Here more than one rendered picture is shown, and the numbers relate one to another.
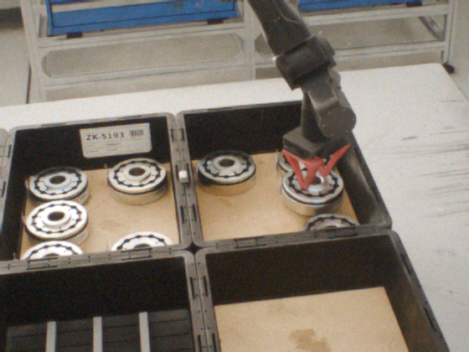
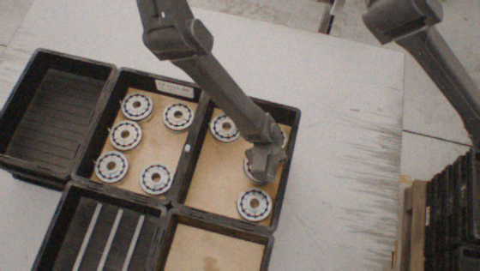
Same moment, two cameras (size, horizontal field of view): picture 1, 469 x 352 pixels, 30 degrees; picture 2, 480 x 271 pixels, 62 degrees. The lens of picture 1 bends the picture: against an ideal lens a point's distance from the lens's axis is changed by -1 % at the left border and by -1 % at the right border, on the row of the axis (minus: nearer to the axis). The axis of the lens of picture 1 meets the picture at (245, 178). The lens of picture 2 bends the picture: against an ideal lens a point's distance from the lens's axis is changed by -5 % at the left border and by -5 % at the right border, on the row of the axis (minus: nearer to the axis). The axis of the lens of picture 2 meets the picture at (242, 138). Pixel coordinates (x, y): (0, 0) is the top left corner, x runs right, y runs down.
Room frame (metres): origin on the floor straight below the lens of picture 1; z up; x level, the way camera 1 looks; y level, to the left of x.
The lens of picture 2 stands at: (0.75, -0.16, 2.04)
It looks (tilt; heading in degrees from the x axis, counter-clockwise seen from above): 64 degrees down; 14
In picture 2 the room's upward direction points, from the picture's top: 8 degrees clockwise
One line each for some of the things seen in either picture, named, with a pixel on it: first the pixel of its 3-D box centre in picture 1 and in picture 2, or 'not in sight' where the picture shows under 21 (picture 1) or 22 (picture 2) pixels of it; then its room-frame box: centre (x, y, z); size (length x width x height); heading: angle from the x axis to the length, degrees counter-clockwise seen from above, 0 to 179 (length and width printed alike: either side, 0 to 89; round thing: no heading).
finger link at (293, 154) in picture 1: (311, 162); not in sight; (1.22, -0.11, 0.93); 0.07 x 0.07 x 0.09; 45
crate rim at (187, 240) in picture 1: (91, 186); (141, 131); (1.18, 0.25, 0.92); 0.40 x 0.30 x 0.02; 7
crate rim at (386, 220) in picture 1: (274, 168); (239, 156); (1.22, -0.05, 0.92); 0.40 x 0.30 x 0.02; 7
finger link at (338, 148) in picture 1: (319, 156); not in sight; (1.23, -0.12, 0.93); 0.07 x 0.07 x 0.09; 45
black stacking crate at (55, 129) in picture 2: not in sight; (57, 116); (1.14, 0.55, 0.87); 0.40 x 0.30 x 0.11; 7
